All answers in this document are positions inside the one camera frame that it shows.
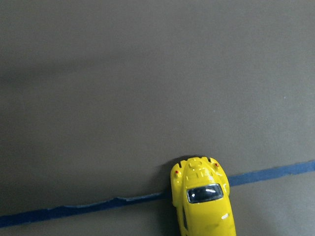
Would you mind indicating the yellow beetle toy car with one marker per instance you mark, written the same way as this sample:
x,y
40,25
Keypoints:
x,y
200,194

